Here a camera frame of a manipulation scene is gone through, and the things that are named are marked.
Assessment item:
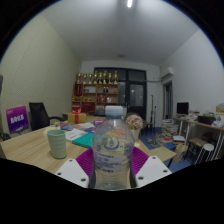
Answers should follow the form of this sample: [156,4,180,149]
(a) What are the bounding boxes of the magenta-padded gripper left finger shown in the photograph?
[54,147,98,189]

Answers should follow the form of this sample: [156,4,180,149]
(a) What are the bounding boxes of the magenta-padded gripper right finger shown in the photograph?
[130,145,173,189]

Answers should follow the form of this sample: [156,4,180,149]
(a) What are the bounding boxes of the clear plastic water bottle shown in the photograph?
[91,105,136,192]

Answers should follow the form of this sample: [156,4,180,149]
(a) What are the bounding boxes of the low wooden side table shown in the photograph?
[149,146,178,168]

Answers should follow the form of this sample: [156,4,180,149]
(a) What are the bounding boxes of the pale green cup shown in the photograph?
[46,129,68,160]

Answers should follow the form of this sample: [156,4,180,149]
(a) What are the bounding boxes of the brown paper bag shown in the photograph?
[173,143,188,164]

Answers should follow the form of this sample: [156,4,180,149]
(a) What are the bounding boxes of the teal book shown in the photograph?
[71,132,95,149]

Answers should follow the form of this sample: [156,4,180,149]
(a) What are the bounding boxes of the white booklet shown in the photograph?
[63,128,88,143]

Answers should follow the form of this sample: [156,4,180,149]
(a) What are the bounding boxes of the pile of books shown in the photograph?
[148,118,186,148]

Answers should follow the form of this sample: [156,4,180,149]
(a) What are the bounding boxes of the colourful brochure stack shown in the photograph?
[59,122,76,132]

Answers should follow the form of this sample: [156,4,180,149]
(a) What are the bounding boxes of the potted pink flowers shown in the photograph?
[125,113,144,141]

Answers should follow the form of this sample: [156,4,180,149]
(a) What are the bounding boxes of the brown wooden stool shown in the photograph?
[188,137,208,156]

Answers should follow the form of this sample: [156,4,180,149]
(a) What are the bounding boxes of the black tripod stand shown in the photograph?
[149,94,158,134]

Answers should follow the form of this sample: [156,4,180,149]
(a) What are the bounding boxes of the white round stool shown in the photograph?
[194,143,215,165]

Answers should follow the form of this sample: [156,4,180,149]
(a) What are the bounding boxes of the black office chair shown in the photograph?
[28,101,66,132]

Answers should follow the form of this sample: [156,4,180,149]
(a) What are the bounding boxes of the black computer monitor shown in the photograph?
[176,101,190,116]

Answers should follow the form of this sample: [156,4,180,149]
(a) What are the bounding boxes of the wooden desk white legs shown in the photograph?
[173,116,224,161]

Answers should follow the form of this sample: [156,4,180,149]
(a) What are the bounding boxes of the black tray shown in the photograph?
[197,114,216,126]

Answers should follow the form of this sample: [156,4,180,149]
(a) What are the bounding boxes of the purple sign board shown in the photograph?
[5,105,30,134]

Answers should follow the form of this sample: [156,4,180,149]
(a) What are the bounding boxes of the dark framed glass door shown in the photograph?
[93,67,148,121]

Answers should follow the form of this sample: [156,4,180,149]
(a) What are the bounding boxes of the wooden shelf unit with trophies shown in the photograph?
[71,70,120,114]

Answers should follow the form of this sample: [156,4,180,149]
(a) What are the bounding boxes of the white air conditioner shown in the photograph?
[160,66,176,82]

